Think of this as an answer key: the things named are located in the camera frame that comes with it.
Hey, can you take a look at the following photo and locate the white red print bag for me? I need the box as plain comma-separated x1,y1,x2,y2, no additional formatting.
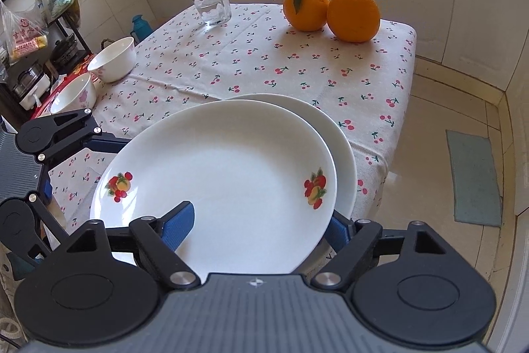
0,0,49,62

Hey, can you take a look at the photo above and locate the black pot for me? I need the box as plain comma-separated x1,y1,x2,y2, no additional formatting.
50,39,79,66

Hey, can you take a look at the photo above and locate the teal thermos flask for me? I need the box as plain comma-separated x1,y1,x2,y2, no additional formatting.
131,15,150,44

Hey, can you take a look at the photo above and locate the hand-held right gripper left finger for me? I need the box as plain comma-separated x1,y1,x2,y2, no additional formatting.
45,201,203,289

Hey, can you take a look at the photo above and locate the clear glass mug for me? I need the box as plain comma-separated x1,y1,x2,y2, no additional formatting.
185,0,232,27

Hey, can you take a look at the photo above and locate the white pink floral bowl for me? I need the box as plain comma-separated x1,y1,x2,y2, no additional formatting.
88,37,137,83
50,72,98,114

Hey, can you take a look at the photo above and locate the cherry print tablecloth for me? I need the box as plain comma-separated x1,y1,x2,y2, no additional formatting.
37,3,417,242

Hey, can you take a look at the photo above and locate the bumpy orange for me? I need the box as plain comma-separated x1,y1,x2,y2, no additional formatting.
327,0,381,43

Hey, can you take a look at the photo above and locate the white small appliance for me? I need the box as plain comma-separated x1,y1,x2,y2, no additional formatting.
12,64,52,110

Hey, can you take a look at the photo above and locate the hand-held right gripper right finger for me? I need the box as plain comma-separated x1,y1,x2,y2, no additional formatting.
312,208,466,291

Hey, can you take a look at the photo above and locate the white fruit print plate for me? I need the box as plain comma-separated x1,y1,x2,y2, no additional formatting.
225,93,358,221
90,99,338,279

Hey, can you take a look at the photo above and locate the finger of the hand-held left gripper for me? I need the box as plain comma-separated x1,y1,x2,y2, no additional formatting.
37,108,130,164
24,175,73,267

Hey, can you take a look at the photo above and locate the grey floor mat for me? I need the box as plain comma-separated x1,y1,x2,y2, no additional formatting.
445,130,503,227

